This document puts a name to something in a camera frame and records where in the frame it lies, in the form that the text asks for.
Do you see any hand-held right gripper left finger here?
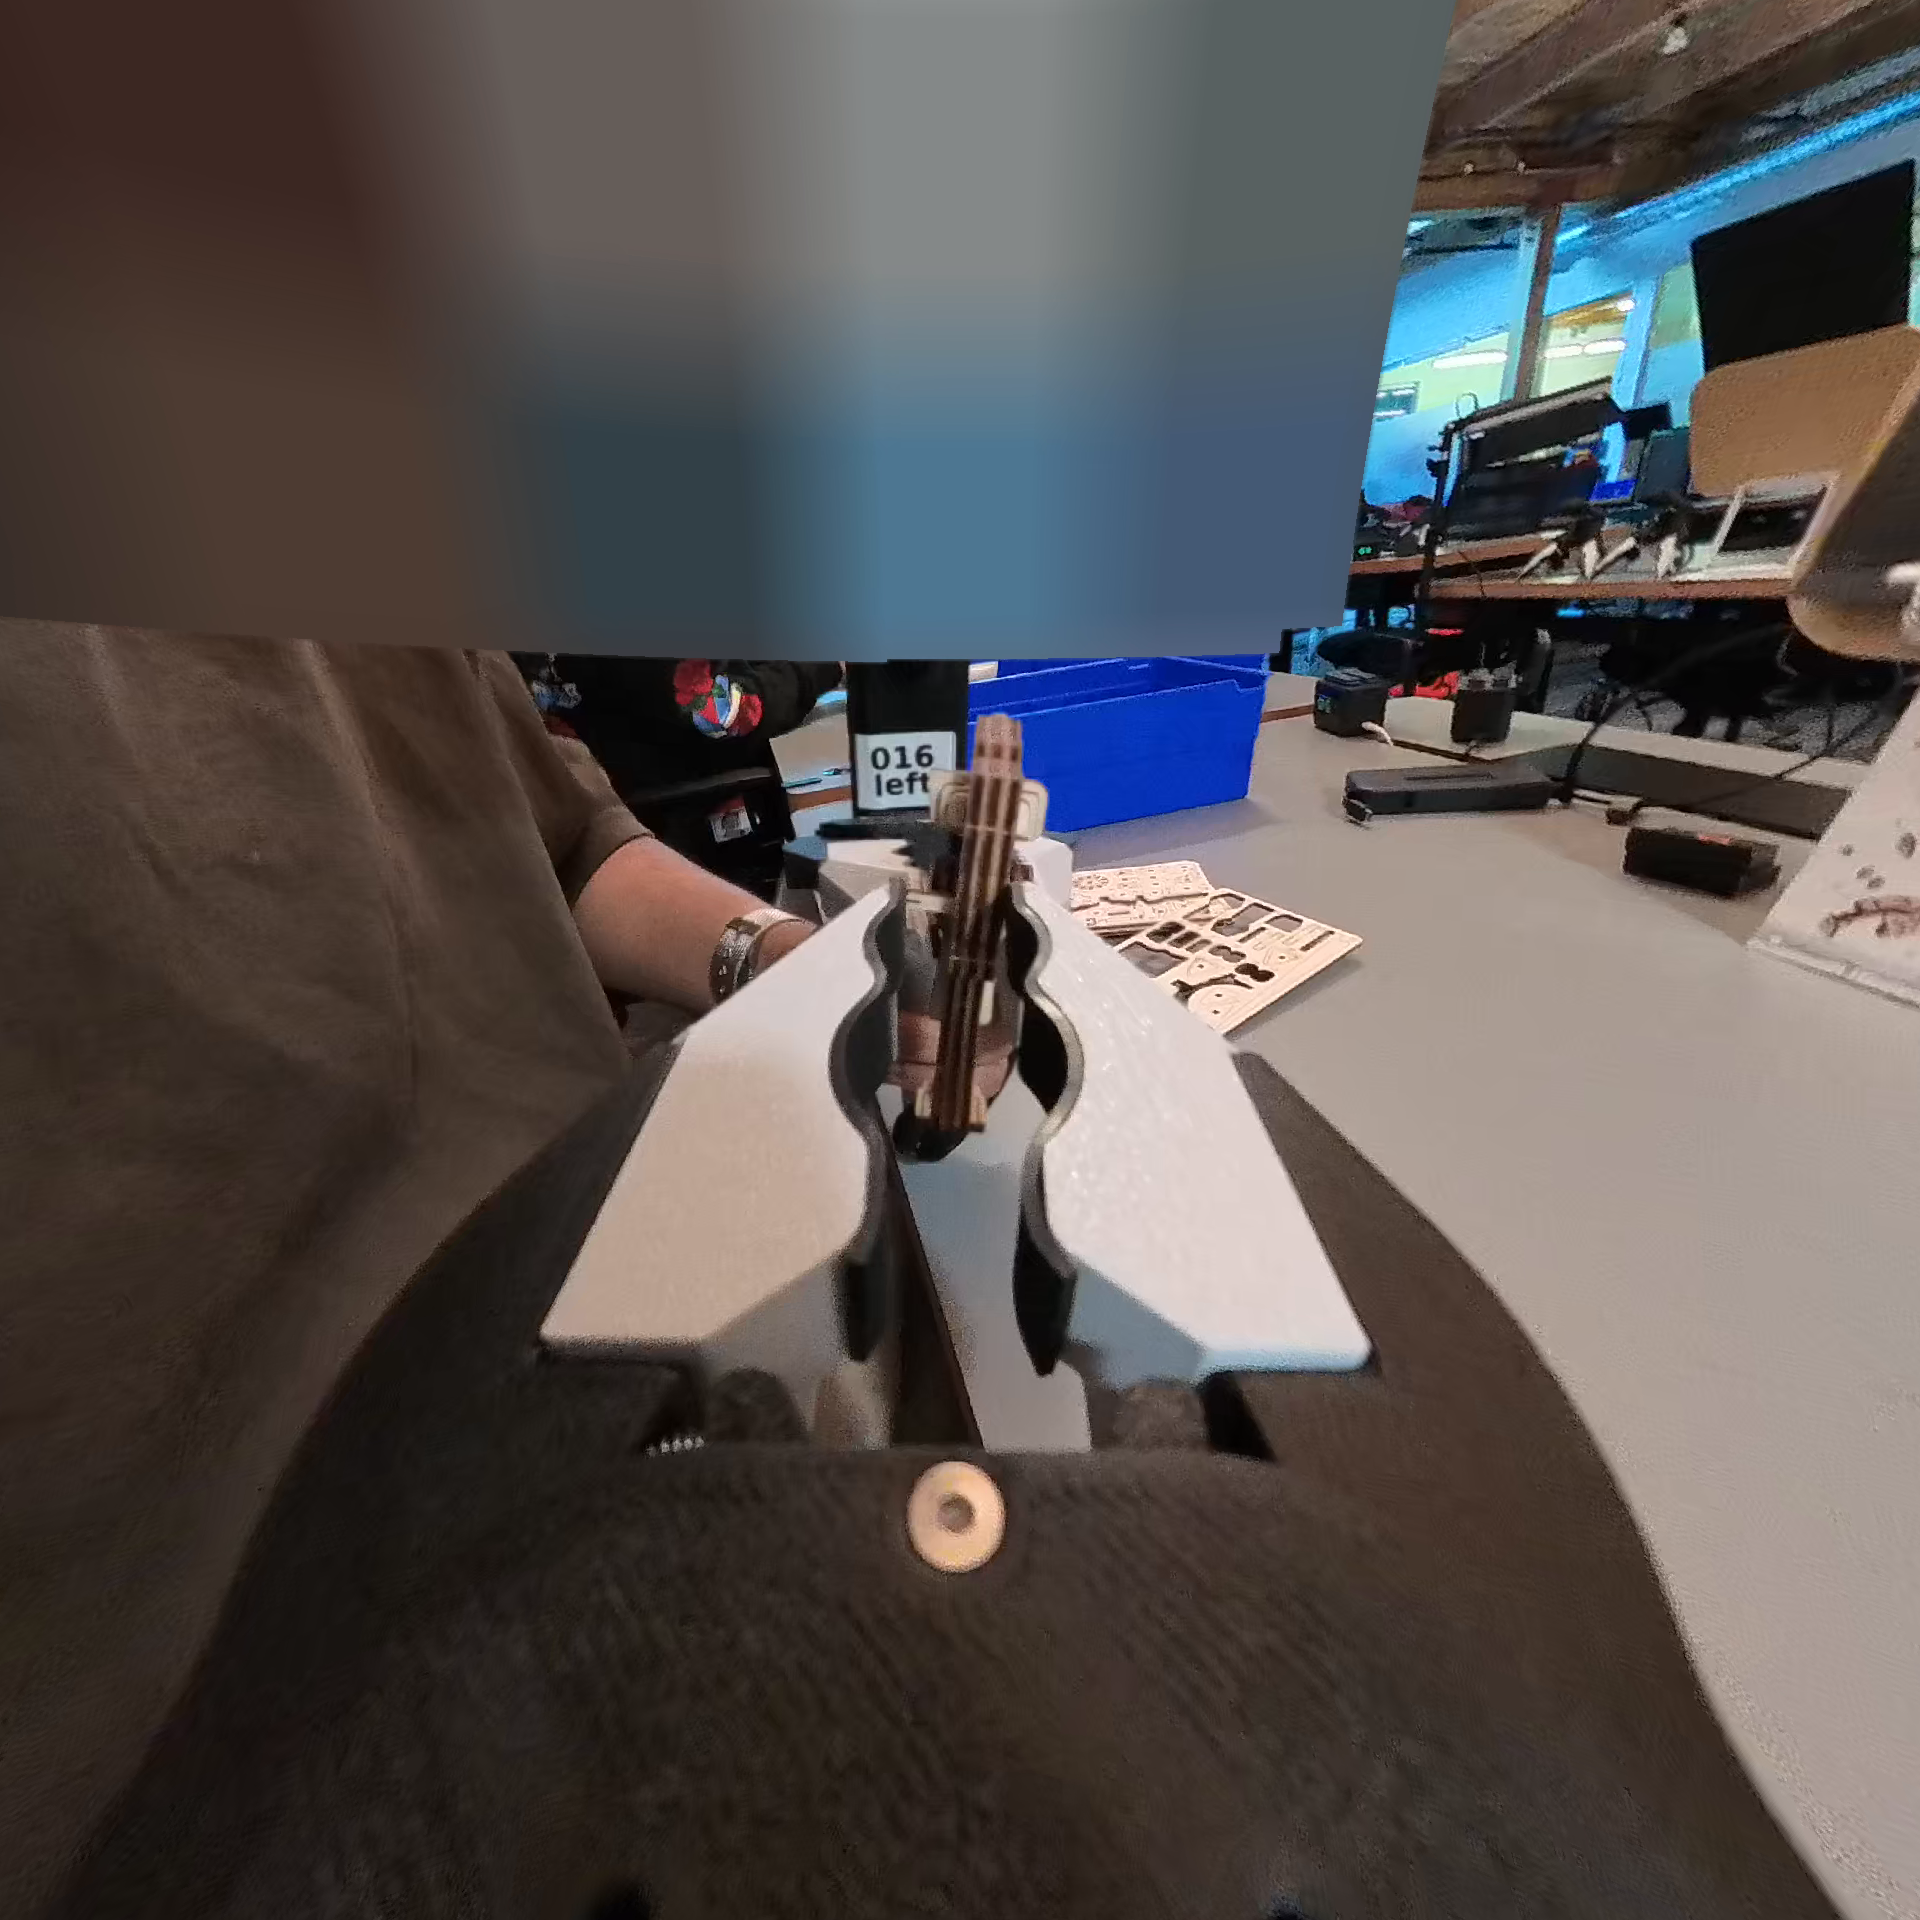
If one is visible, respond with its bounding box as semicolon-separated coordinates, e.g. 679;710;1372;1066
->
538;887;909;1413

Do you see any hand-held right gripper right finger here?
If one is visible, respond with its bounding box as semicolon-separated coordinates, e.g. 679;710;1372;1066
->
1009;883;1377;1396

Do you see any small wooden puzzle model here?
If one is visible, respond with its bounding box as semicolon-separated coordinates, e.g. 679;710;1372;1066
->
895;711;1044;1134

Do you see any person's left forearm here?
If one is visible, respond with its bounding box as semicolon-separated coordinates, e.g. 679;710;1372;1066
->
565;831;824;1011

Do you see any grey desk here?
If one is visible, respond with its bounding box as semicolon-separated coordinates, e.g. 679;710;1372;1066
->
771;667;1920;1920

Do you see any wooden puzzle sheet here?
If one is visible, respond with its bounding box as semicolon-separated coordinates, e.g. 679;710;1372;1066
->
1104;888;1362;1037
1069;860;1217;941

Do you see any blue plastic bin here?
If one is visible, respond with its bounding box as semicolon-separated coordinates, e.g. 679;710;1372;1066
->
967;654;1272;837

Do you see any black power strip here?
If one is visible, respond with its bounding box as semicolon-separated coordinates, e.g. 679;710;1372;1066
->
1341;764;1557;823

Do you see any person's brown shirt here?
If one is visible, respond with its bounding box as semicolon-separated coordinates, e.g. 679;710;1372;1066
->
0;618;662;1920

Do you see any wooden background table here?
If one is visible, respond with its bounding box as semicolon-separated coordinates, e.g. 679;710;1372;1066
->
1347;528;1824;607

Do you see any black box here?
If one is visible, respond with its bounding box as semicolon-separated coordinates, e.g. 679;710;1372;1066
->
1624;816;1782;901

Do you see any white printed sheet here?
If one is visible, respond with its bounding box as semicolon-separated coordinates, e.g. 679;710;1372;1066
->
1745;721;1920;1006

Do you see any brown cardboard sheet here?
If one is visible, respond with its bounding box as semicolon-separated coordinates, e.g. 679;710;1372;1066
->
1688;324;1920;497

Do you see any tan cardboard panel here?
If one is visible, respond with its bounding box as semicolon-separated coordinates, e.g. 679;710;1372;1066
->
1789;434;1920;664

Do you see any black monitor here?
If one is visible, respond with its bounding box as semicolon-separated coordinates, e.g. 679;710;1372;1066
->
1688;158;1920;377

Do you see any silver wrist bracelet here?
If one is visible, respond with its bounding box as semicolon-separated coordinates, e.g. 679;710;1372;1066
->
705;904;807;1004

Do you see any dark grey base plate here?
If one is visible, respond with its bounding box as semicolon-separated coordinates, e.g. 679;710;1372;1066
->
1559;734;1864;844

